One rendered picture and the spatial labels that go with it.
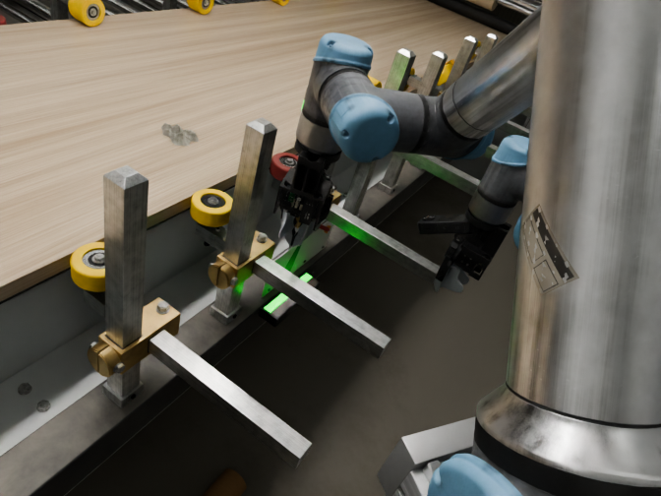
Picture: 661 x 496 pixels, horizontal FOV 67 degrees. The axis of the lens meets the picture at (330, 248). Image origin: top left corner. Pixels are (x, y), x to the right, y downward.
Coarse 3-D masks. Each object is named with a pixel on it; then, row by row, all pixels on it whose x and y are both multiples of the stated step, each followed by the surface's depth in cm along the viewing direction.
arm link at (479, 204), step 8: (472, 200) 92; (480, 200) 90; (472, 208) 92; (480, 208) 90; (488, 208) 89; (496, 208) 89; (504, 208) 89; (512, 208) 90; (480, 216) 91; (488, 216) 90; (496, 216) 90; (504, 216) 90; (496, 224) 91
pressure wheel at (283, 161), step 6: (276, 156) 113; (282, 156) 115; (288, 156) 115; (294, 156) 116; (276, 162) 111; (282, 162) 113; (288, 162) 113; (294, 162) 114; (270, 168) 113; (276, 168) 111; (282, 168) 110; (288, 168) 111; (276, 174) 112; (282, 174) 111
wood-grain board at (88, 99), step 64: (320, 0) 235; (384, 0) 272; (0, 64) 113; (64, 64) 121; (128, 64) 131; (192, 64) 141; (256, 64) 154; (384, 64) 187; (0, 128) 95; (64, 128) 101; (128, 128) 107; (192, 128) 114; (0, 192) 82; (64, 192) 86; (192, 192) 96; (0, 256) 72; (64, 256) 76
